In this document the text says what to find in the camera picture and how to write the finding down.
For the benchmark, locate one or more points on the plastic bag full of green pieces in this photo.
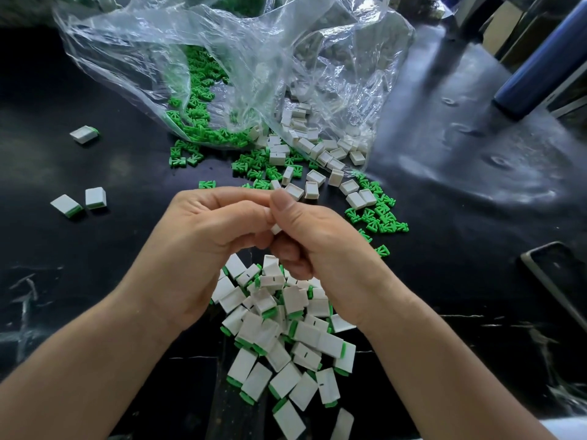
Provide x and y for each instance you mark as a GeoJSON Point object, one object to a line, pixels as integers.
{"type": "Point", "coordinates": [238, 2]}

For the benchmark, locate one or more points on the white plastic part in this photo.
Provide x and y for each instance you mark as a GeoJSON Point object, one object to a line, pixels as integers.
{"type": "Point", "coordinates": [275, 229]}

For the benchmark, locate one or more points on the brown cardboard box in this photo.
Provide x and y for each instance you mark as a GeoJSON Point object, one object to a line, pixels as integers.
{"type": "Point", "coordinates": [501, 28]}

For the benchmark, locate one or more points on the person's right forearm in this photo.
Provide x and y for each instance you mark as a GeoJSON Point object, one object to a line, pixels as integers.
{"type": "Point", "coordinates": [459, 376]}

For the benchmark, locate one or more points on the clear plastic bag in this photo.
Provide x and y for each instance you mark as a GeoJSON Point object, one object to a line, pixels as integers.
{"type": "Point", "coordinates": [344, 50]}

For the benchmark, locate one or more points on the white metal frame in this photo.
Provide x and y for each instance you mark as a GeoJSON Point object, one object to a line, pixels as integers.
{"type": "Point", "coordinates": [470, 6]}

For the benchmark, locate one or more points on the assembled white-green part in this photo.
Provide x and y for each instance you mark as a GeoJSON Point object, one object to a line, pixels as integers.
{"type": "Point", "coordinates": [95, 197]}
{"type": "Point", "coordinates": [84, 134]}
{"type": "Point", "coordinates": [66, 205]}

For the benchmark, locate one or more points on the blue cylinder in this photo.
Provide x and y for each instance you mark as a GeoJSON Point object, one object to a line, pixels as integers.
{"type": "Point", "coordinates": [543, 61]}

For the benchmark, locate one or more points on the black smartphone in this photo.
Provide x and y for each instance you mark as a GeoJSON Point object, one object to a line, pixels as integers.
{"type": "Point", "coordinates": [559, 285]}

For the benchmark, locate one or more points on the person's left hand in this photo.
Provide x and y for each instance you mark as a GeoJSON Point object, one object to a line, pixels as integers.
{"type": "Point", "coordinates": [188, 252]}

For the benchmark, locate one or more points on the person's left forearm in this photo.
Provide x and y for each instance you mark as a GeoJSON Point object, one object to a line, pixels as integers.
{"type": "Point", "coordinates": [73, 376]}

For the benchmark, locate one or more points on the large bag of assembled pieces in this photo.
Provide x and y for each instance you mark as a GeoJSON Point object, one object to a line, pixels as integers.
{"type": "Point", "coordinates": [37, 6]}

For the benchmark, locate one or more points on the person's right hand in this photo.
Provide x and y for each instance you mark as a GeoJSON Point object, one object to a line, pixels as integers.
{"type": "Point", "coordinates": [335, 256]}

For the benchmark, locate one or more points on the pile of green clips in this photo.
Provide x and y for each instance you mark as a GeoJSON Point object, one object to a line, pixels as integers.
{"type": "Point", "coordinates": [197, 110]}

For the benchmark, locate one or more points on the pile of assembled white-green pieces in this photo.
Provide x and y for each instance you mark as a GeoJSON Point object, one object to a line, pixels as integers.
{"type": "Point", "coordinates": [280, 357]}

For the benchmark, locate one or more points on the heap of white caps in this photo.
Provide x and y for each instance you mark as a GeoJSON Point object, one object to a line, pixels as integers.
{"type": "Point", "coordinates": [316, 151]}

